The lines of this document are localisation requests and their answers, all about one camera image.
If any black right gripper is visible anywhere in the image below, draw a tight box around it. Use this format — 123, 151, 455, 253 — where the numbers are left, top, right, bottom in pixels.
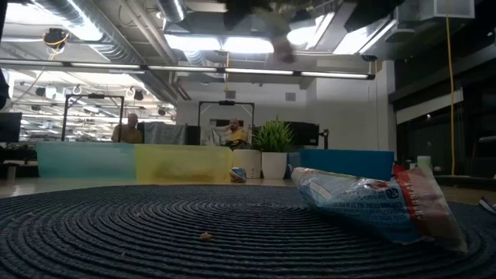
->
222, 0, 298, 65

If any bright blue granola bar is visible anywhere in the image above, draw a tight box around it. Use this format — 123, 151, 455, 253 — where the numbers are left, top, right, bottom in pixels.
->
229, 166, 248, 184

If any blue red-ended granola bar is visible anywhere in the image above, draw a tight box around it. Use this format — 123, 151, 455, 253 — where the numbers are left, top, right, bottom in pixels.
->
290, 164, 469, 255

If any black computer monitor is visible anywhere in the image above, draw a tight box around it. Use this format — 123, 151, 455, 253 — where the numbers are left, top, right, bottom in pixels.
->
284, 121, 321, 147
0, 112, 23, 143

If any person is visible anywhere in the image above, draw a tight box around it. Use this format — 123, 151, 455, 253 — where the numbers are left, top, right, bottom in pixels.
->
111, 112, 144, 144
222, 118, 249, 150

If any long LED light bar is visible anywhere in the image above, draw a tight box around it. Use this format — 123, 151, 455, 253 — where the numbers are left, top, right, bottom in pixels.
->
0, 57, 376, 81

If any white pot with green plant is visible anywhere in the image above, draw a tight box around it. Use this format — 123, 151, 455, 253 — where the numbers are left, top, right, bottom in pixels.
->
251, 115, 295, 180

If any white pot with dark succulent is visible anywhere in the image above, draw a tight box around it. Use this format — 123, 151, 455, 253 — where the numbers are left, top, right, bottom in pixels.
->
226, 139, 263, 180

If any blue plastic tray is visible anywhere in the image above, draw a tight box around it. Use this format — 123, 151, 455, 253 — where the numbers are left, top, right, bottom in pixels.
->
288, 149, 395, 182

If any grey draped cloth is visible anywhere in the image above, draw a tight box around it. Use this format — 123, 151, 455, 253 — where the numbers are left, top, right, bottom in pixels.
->
137, 122, 188, 146

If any yellow plastic tray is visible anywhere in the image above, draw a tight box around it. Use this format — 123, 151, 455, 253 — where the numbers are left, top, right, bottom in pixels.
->
134, 143, 235, 183

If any teal plastic tray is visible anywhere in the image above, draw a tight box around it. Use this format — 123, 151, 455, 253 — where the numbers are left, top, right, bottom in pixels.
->
36, 141, 136, 181

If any round dark woven placemat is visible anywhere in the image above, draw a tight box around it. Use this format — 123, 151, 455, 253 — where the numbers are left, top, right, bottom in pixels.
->
0, 184, 496, 279

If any black stand frame with camera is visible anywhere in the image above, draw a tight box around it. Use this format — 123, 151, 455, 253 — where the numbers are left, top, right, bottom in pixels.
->
197, 100, 256, 136

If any white ceiling duct box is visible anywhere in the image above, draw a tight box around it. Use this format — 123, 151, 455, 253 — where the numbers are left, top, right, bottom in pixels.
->
420, 0, 476, 20

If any black metal stand frame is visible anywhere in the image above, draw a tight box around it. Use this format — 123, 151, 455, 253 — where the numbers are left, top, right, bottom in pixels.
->
61, 93, 126, 143

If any black yellow cord reel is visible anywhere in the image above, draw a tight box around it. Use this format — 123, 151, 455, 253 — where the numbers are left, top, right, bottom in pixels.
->
41, 27, 71, 50

